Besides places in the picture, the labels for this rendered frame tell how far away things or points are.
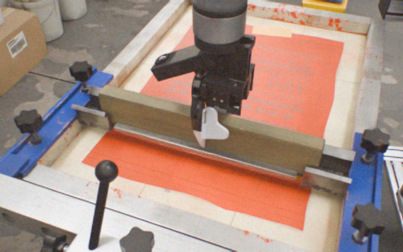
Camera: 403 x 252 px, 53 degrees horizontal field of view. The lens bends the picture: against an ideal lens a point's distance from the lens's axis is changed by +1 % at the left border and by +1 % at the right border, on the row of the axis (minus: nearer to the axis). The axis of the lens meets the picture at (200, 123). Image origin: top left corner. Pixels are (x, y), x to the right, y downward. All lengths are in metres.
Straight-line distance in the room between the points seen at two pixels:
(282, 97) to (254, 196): 0.28
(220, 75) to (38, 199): 0.32
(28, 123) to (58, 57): 2.20
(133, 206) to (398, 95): 2.22
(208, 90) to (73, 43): 2.47
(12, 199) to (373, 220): 0.50
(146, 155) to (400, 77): 2.27
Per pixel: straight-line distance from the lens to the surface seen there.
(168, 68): 0.63
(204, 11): 0.55
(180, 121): 0.71
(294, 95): 0.93
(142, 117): 0.74
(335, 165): 0.73
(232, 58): 0.59
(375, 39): 1.11
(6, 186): 0.67
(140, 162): 0.76
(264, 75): 0.97
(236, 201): 0.70
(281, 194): 0.72
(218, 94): 0.63
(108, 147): 0.80
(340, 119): 0.89
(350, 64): 1.06
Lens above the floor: 1.52
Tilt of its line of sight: 43 degrees down
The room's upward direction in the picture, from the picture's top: straight up
